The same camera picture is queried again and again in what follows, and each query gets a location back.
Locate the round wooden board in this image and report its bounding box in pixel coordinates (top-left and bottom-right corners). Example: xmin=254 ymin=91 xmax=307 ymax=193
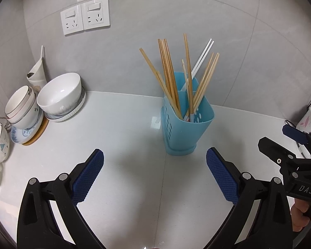
xmin=22 ymin=116 xmax=50 ymax=146

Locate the plain pale thin chopstick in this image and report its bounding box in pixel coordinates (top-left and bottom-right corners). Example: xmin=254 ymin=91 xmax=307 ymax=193
xmin=192 ymin=52 xmax=214 ymax=108
xmin=193 ymin=53 xmax=217 ymax=111

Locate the white bowl dark rim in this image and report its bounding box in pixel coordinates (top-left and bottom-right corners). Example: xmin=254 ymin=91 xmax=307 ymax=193
xmin=7 ymin=95 xmax=41 ymax=131
xmin=4 ymin=85 xmax=37 ymax=118

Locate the person's right hand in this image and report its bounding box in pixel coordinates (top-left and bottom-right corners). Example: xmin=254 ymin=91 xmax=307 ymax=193
xmin=290 ymin=198 xmax=311 ymax=233

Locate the black rice cooker power cord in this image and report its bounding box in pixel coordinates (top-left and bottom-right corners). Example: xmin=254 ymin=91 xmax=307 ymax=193
xmin=285 ymin=119 xmax=298 ymax=131

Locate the white wall socket plate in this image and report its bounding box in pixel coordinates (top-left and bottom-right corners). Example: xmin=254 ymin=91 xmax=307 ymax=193
xmin=81 ymin=0 xmax=111 ymax=31
xmin=60 ymin=5 xmax=84 ymax=36

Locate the white ribbed plate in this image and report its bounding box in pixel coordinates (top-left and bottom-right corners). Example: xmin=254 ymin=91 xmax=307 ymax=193
xmin=44 ymin=89 xmax=87 ymax=123

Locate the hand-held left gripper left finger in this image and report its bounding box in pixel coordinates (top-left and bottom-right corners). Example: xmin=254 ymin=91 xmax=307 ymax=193
xmin=17 ymin=149 xmax=106 ymax=249

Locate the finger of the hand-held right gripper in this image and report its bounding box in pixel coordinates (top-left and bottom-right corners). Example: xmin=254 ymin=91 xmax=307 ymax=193
xmin=282 ymin=124 xmax=311 ymax=159
xmin=258 ymin=136 xmax=311 ymax=172

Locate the blue plastic utensil holder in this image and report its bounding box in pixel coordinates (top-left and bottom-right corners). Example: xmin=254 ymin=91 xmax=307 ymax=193
xmin=160 ymin=72 xmax=215 ymax=156

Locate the large white bowl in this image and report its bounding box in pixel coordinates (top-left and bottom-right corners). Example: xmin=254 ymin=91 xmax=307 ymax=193
xmin=36 ymin=72 xmax=82 ymax=115

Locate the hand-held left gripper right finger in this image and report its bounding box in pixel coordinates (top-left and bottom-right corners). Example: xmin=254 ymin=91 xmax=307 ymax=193
xmin=204 ymin=147 xmax=293 ymax=249

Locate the white angled vase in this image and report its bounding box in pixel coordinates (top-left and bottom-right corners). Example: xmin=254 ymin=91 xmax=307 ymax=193
xmin=26 ymin=56 xmax=47 ymax=89

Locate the white patterned mug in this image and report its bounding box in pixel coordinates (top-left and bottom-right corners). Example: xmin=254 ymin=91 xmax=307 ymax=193
xmin=0 ymin=123 xmax=11 ymax=164

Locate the white floral rice cooker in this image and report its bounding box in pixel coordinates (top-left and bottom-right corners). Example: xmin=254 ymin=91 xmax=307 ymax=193
xmin=295 ymin=103 xmax=311 ymax=136

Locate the blue patterned white bowl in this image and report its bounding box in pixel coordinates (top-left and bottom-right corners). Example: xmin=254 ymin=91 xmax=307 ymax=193
xmin=10 ymin=114 xmax=45 ymax=145

